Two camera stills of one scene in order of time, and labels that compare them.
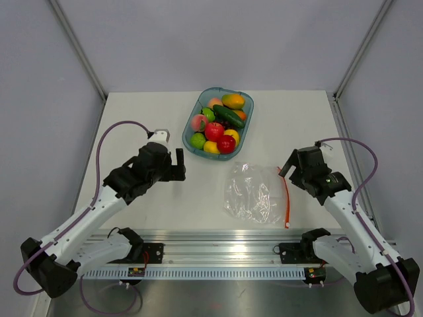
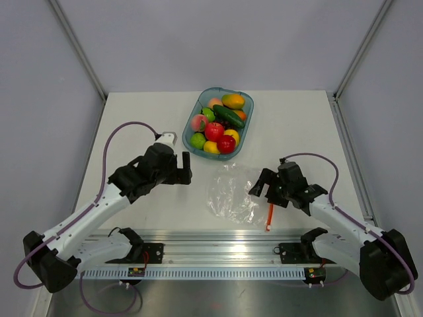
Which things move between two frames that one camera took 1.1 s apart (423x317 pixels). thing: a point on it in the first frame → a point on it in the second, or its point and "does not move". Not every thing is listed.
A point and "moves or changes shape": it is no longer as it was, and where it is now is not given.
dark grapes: [228, 125] does not move
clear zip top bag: [258, 193] moves or changes shape
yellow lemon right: [232, 133] does not move
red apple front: [226, 144] does not move
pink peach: [199, 122] does not move
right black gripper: [293, 160] → [271, 177]
